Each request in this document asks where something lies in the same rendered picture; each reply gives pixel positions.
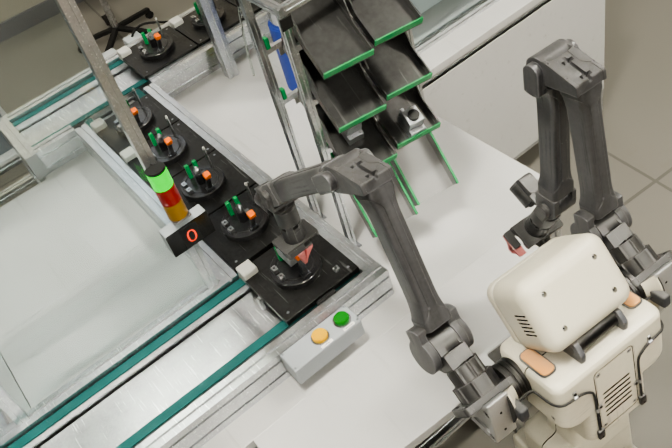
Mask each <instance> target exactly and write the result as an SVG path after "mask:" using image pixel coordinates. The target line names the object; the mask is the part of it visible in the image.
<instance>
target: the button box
mask: <svg viewBox="0 0 672 448"><path fill-rule="evenodd" d="M339 311H345V312H347V313H348V315H349V318H350V319H349V322H348V323H347V324H346V325H344V326H338V325H336V324H335V323H334V320H333V317H334V315H335V314H336V313H337V312H339ZM317 328H324V329H325V330H326V331H327V333H328V338H327V339H326V341H324V342H323V343H315V342H314V341H313V340H312V337H311V335H312V332H313V331H314V330H315V329H317ZM363 334H365V331H364V328H363V325H362V322H361V319H360V318H359V317H357V316H356V315H355V314H354V313H353V312H352V311H351V310H350V309H349V308H347V307H346V306H345V305H343V306H342V307H341V308H339V309H338V310H337V311H335V312H334V313H333V314H332V315H330V316H329V317H328V318H326V319H325V320H324V321H323V322H321V323H320V324H319V325H318V326H316V327H315V328H314V329H312V330H311V331H310V332H309V333H307V334H306V335H305V336H303V337H302V338H301V339H300V340H298V341H297V342H296V343H294V344H293V345H292V346H291V347H289V348H288V349H287V350H285V351H284V352H283V353H282V354H280V358H281V360H282V362H283V364H284V366H285V368H286V370H287V371H288V372H289V373H290V374H291V375H292V376H293V377H294V378H295V379H296V380H297V381H298V382H299V383H300V384H302V383H304V382H305V381H306V380H307V379H309V378H310V377H311V376H312V375H314V374H315V373H316V372H317V371H319V370H320V369H321V368H322V367H324V366H325V365H326V364H327V363H329V362H330V361H331V360H332V359H334V358H335V357H336V356H337V355H339V354H340V353H341V352H342V351H343V350H345V349H346V348H347V347H348V346H350V345H351V344H352V343H353V342H355V341H356V340H357V339H358V338H360V337H361V336H362V335H363Z"/></svg>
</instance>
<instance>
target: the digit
mask: <svg viewBox="0 0 672 448"><path fill-rule="evenodd" d="M179 233H180V235H181V237H182V239H183V241H184V243H185V245H186V246H187V248H189V247H190V246H191V245H193V244H194V243H196V242H197V241H199V240H200V239H202V238H203V236H202V234H201V232H200V230H199V228H198V226H197V224H196V222H193V223H192V224H190V225H189V226H187V227H186V228H184V229H183V230H181V231H180V232H179Z"/></svg>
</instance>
